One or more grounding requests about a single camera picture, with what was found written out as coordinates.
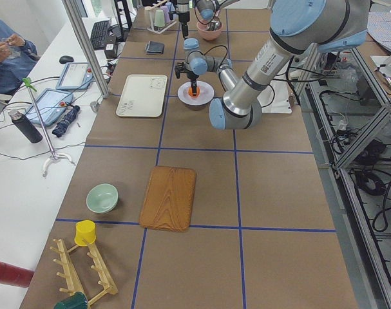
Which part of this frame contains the white plate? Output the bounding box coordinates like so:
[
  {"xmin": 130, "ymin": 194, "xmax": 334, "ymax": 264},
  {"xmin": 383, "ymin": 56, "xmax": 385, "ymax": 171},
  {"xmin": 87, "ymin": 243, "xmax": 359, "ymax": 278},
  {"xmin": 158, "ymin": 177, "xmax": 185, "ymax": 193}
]
[{"xmin": 177, "ymin": 81, "xmax": 215, "ymax": 106}]

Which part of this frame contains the green ceramic bowl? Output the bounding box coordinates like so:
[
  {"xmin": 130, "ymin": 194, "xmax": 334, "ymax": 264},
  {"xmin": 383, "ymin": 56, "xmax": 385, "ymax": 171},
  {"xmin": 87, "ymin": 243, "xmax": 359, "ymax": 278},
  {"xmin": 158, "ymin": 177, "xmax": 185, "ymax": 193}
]
[{"xmin": 86, "ymin": 183, "xmax": 119, "ymax": 214}]

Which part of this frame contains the red cylinder bottle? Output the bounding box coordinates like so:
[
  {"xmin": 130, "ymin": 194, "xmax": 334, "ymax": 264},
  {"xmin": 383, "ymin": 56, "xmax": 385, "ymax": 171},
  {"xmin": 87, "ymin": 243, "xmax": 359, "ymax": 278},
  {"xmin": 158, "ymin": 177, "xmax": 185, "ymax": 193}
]
[{"xmin": 0, "ymin": 261, "xmax": 34, "ymax": 288}]

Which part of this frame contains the wooden cup rack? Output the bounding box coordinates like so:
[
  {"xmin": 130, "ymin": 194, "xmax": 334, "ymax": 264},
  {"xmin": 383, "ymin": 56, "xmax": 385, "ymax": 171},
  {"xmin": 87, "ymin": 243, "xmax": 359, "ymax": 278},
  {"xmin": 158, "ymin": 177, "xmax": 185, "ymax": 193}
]
[{"xmin": 50, "ymin": 238, "xmax": 119, "ymax": 308}]

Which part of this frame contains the metal stand with green clip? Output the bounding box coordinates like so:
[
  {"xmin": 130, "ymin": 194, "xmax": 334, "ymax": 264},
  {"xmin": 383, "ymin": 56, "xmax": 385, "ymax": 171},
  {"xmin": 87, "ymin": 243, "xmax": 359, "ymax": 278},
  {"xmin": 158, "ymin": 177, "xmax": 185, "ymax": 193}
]
[{"xmin": 23, "ymin": 77, "xmax": 76, "ymax": 178}]

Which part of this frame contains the person in blue hoodie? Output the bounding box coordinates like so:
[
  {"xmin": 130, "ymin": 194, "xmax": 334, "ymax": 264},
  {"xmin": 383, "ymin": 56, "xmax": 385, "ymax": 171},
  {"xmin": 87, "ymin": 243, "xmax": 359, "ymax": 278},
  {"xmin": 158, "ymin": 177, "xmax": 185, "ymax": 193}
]
[{"xmin": 0, "ymin": 20, "xmax": 39, "ymax": 95}]

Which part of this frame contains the white camera pillar base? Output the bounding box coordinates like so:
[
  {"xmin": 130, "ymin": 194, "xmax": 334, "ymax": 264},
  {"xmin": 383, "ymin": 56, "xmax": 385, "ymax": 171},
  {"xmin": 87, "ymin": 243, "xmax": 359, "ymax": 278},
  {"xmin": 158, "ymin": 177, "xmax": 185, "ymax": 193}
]
[{"xmin": 257, "ymin": 80, "xmax": 292, "ymax": 114}]

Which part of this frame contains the white cup rack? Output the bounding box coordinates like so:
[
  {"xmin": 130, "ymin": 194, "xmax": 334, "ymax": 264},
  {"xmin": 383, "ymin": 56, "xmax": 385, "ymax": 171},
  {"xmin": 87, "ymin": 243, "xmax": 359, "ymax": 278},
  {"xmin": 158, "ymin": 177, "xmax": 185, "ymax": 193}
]
[{"xmin": 144, "ymin": 0, "xmax": 178, "ymax": 34}]

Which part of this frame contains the orange fruit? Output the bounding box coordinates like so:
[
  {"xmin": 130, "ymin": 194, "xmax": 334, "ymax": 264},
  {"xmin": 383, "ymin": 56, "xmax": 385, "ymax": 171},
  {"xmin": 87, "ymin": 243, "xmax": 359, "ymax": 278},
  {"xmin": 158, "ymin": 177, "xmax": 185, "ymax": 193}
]
[{"xmin": 188, "ymin": 87, "xmax": 200, "ymax": 98}]

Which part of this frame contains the cream bear tray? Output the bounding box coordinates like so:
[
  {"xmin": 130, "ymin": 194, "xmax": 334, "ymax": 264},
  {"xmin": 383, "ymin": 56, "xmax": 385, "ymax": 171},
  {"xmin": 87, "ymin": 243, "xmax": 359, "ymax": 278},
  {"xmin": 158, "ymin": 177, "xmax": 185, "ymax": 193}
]
[{"xmin": 115, "ymin": 74, "xmax": 167, "ymax": 118}]

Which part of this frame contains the yellow cup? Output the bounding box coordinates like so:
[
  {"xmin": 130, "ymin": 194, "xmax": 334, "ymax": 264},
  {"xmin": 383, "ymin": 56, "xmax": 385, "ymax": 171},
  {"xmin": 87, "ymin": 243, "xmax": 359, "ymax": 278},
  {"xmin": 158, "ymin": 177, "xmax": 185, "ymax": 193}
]
[{"xmin": 74, "ymin": 220, "xmax": 97, "ymax": 247}]

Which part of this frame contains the black keyboard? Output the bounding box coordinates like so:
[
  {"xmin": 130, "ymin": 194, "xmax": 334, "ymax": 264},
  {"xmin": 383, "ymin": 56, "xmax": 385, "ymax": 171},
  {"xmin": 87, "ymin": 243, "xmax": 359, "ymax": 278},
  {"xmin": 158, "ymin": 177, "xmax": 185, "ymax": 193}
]
[{"xmin": 90, "ymin": 20, "xmax": 110, "ymax": 50}]

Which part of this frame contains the pink bowl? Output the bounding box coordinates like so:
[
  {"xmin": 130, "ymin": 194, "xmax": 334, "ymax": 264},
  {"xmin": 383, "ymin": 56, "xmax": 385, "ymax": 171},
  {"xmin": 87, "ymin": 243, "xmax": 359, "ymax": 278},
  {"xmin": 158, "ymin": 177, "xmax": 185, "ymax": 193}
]
[{"xmin": 196, "ymin": 18, "xmax": 223, "ymax": 41}]

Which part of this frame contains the aluminium frame post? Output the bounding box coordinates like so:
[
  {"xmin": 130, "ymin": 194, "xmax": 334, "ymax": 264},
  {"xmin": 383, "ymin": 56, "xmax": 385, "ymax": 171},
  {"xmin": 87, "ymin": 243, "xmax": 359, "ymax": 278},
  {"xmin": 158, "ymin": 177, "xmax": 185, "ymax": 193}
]
[{"xmin": 62, "ymin": 0, "xmax": 110, "ymax": 99}]

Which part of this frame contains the black water bottle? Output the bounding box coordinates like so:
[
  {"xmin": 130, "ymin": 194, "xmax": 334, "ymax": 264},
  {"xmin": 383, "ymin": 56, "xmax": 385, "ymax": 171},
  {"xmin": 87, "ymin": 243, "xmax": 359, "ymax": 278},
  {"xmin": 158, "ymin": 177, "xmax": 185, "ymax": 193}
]
[{"xmin": 8, "ymin": 109, "xmax": 43, "ymax": 144}]

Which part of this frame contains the wooden tray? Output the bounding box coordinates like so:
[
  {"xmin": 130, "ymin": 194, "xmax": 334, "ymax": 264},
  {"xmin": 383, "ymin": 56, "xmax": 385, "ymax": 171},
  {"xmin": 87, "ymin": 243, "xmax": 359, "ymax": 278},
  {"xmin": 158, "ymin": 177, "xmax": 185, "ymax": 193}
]
[{"xmin": 138, "ymin": 166, "xmax": 196, "ymax": 232}]

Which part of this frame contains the teach pendant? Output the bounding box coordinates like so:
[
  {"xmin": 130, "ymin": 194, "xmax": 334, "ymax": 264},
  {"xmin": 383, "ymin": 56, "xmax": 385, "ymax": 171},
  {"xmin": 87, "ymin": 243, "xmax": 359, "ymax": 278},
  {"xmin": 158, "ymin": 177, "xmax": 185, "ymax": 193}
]
[
  {"xmin": 30, "ymin": 88, "xmax": 73, "ymax": 127},
  {"xmin": 55, "ymin": 62, "xmax": 93, "ymax": 91}
]

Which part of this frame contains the far teach pendant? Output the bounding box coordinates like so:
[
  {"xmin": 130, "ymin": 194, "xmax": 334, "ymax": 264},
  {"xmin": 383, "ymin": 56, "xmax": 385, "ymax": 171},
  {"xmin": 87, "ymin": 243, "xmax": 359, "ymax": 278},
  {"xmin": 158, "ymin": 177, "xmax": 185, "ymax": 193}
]
[{"xmin": 55, "ymin": 62, "xmax": 93, "ymax": 91}]

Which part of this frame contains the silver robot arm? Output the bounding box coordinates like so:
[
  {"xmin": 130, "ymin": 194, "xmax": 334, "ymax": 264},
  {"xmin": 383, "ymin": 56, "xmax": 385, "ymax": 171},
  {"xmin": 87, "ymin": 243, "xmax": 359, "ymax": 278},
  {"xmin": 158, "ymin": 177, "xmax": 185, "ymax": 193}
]
[
  {"xmin": 172, "ymin": 0, "xmax": 238, "ymax": 39},
  {"xmin": 184, "ymin": 0, "xmax": 370, "ymax": 129}
]

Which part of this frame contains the near teach pendant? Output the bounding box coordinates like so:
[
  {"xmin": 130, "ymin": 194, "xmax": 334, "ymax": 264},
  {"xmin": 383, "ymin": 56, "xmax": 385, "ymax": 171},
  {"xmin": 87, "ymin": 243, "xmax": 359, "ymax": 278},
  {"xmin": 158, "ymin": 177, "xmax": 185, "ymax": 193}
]
[{"xmin": 30, "ymin": 88, "xmax": 73, "ymax": 127}]

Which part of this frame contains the grey folded cloth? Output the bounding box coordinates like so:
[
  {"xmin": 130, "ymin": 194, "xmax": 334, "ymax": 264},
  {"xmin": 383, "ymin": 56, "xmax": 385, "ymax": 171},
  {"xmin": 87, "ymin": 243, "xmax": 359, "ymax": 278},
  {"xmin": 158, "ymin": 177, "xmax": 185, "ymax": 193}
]
[{"xmin": 145, "ymin": 41, "xmax": 165, "ymax": 55}]

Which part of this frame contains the purple pastel cup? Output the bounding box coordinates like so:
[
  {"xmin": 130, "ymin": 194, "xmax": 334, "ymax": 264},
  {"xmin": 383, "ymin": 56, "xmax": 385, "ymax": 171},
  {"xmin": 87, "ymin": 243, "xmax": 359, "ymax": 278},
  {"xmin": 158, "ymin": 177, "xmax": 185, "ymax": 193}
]
[{"xmin": 160, "ymin": 5, "xmax": 171, "ymax": 24}]

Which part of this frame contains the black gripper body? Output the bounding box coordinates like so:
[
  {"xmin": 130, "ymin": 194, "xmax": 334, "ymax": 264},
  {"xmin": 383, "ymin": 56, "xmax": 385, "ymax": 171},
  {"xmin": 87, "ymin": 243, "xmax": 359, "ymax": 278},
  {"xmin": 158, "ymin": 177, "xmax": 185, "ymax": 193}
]
[
  {"xmin": 186, "ymin": 70, "xmax": 199, "ymax": 82},
  {"xmin": 177, "ymin": 12, "xmax": 190, "ymax": 23}
]

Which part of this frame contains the black computer mouse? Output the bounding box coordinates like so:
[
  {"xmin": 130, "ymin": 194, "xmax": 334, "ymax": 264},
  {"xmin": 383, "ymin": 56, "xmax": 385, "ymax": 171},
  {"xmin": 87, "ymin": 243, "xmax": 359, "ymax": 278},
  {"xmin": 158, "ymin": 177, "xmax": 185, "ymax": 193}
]
[{"xmin": 59, "ymin": 55, "xmax": 74, "ymax": 64}]

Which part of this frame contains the small black box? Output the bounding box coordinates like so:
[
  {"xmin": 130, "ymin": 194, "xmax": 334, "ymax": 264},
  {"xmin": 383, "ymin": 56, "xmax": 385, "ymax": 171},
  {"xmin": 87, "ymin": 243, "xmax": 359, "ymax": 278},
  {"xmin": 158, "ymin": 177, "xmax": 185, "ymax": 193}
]
[{"xmin": 104, "ymin": 43, "xmax": 118, "ymax": 59}]

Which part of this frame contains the folded navy umbrella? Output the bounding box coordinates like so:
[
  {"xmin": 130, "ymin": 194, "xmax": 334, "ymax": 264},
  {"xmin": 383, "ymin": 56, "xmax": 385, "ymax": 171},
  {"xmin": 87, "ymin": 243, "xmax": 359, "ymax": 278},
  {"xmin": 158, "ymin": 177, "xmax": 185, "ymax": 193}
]
[{"xmin": 52, "ymin": 106, "xmax": 81, "ymax": 138}]

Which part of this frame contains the dark green cup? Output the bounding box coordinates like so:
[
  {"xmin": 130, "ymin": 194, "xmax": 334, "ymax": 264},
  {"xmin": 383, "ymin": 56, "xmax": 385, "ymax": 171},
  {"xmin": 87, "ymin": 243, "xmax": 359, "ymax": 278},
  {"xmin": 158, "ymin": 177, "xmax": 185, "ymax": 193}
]
[{"xmin": 53, "ymin": 292, "xmax": 88, "ymax": 309}]

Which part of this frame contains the green pastel cup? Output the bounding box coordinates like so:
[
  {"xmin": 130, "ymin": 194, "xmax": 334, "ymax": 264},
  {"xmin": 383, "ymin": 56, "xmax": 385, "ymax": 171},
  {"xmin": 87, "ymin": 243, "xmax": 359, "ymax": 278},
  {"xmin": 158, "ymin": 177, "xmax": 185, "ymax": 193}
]
[{"xmin": 154, "ymin": 9, "xmax": 166, "ymax": 29}]

